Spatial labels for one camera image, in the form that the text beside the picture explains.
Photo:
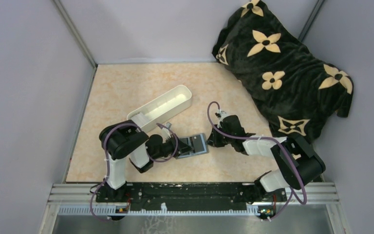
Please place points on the stack of white cards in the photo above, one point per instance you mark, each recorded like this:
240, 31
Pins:
139, 119

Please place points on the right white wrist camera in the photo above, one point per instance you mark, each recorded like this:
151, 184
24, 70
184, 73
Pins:
221, 115

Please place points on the aluminium frame rail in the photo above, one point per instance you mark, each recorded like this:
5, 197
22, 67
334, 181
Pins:
77, 199

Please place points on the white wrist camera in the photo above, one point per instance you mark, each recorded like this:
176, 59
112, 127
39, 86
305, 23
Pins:
221, 115
166, 131

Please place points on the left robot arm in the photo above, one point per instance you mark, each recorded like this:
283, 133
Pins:
127, 140

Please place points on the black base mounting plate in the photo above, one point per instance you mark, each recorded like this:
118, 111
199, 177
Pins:
220, 196

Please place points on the black floral blanket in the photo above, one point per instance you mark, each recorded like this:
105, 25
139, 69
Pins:
292, 89

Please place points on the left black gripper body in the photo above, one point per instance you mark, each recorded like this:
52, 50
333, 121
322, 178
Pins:
168, 147

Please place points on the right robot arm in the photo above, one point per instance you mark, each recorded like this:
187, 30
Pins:
297, 160

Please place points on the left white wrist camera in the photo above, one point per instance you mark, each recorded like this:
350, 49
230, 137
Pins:
166, 131

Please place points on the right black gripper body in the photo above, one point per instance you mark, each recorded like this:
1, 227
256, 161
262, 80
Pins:
219, 141

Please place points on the white plastic tray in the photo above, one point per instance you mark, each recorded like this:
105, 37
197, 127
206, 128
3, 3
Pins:
166, 106

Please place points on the dark credit card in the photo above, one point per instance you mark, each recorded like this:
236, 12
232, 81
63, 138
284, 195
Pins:
199, 144

